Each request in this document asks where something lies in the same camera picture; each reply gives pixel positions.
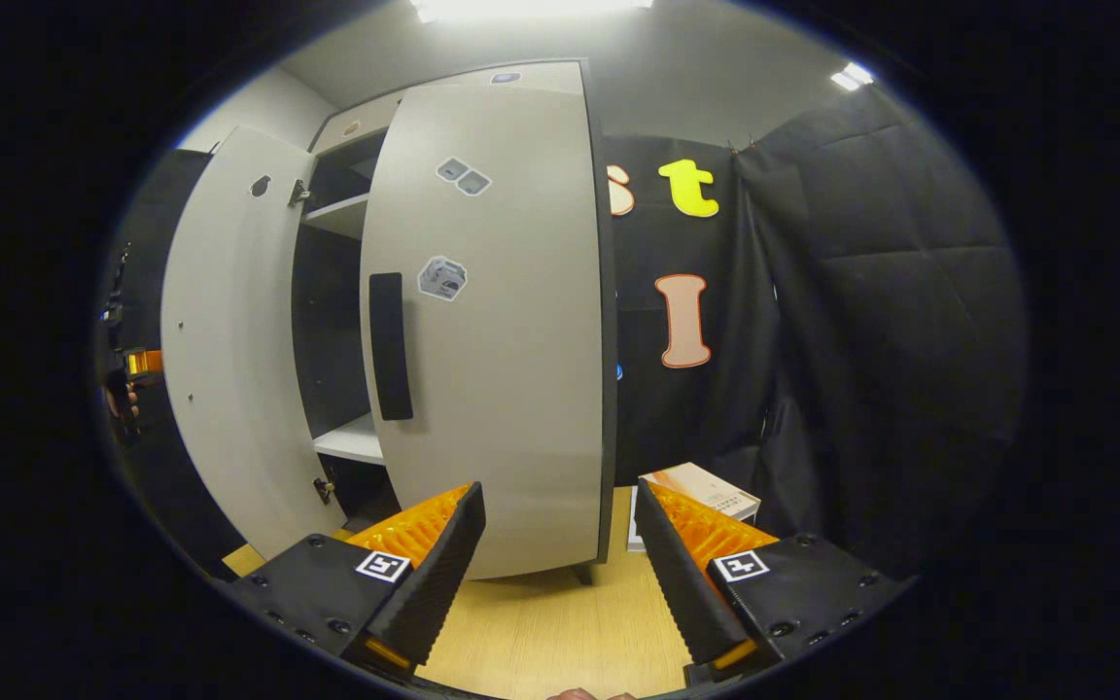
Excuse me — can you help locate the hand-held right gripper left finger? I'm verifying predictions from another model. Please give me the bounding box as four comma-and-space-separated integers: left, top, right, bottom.
232, 481, 486, 680

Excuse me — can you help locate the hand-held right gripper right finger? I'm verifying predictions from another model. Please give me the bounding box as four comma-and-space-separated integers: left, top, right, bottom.
635, 478, 911, 682

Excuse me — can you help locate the white shoe cabinet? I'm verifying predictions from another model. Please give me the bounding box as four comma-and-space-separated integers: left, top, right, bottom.
159, 60, 619, 581

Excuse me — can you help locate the white cabinet shelf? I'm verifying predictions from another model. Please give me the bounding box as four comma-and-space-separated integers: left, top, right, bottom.
312, 413, 386, 466
302, 192, 371, 241

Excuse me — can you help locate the white book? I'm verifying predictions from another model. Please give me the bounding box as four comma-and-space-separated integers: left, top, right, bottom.
640, 462, 761, 521

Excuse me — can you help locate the long ceiling light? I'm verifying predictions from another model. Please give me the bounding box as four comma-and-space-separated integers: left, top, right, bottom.
411, 0, 655, 24

